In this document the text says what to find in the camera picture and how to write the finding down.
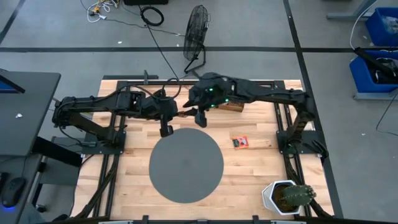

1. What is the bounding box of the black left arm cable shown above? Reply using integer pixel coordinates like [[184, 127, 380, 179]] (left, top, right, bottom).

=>
[[102, 77, 183, 103]]

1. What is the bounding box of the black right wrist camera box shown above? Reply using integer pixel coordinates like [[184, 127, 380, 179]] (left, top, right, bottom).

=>
[[194, 110, 208, 129]]

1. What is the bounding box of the blue storage bin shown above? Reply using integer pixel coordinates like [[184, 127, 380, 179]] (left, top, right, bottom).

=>
[[365, 6, 398, 47], [349, 50, 398, 94]]

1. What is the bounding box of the monitor with blue screen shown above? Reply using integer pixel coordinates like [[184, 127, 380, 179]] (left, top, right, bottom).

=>
[[0, 74, 26, 95]]

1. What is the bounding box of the black floor fan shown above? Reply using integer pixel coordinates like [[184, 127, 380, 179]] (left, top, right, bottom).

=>
[[182, 4, 210, 74]]

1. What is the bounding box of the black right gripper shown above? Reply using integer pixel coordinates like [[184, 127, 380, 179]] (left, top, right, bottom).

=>
[[182, 72, 239, 117]]

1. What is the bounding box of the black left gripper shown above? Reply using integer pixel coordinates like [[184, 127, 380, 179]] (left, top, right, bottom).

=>
[[141, 95, 185, 123]]

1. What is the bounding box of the black computer mouse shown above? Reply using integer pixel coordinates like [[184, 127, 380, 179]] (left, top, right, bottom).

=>
[[1, 177, 27, 208]]

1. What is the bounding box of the black table frame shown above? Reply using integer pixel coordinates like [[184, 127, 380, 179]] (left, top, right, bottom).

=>
[[71, 74, 335, 224]]

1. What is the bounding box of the black desk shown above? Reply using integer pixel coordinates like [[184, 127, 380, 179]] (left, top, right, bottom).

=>
[[0, 70, 83, 224]]

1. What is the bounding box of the coiled black floor cable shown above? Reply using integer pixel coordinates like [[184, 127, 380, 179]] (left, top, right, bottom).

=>
[[139, 6, 180, 80]]

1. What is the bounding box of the white cable bundle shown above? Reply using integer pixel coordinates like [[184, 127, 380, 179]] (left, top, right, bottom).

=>
[[86, 0, 121, 24]]

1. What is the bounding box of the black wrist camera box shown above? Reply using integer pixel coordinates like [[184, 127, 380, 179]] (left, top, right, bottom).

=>
[[194, 110, 208, 129], [159, 119, 175, 139]]

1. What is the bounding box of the round grey woven placemat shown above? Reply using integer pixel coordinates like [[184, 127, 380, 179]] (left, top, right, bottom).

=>
[[148, 127, 224, 205]]

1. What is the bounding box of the white angular plant pot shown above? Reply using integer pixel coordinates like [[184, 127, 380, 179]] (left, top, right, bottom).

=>
[[261, 179, 302, 216]]

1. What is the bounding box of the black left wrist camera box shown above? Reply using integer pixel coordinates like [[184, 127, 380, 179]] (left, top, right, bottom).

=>
[[159, 119, 175, 139]]

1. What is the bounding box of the wooden tea organizer box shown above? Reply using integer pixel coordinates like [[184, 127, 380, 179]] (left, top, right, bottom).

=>
[[217, 101, 246, 113]]

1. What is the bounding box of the green cactus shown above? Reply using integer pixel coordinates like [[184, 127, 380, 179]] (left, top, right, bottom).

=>
[[275, 184, 317, 213]]

